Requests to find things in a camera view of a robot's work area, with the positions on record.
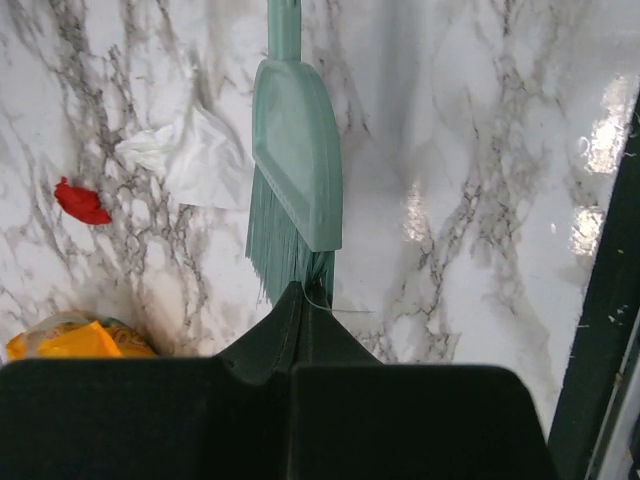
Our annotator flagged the orange snack bag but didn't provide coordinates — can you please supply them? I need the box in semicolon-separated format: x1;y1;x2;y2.
6;311;156;361

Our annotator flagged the red paper scrap left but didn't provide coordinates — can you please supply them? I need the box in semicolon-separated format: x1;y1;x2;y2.
54;177;112;225

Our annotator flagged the white crumpled tissue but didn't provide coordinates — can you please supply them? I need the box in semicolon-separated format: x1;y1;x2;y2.
116;102;253;211

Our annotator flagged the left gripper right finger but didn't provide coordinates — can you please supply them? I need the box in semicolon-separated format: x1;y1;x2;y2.
289;289;557;479

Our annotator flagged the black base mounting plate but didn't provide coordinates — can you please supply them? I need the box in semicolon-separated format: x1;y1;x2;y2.
548;108;639;479

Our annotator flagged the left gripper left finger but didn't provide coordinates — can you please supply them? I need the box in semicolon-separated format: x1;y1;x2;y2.
1;283;304;479

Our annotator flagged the green hand brush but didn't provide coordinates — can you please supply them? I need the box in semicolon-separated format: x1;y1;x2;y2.
245;1;343;303

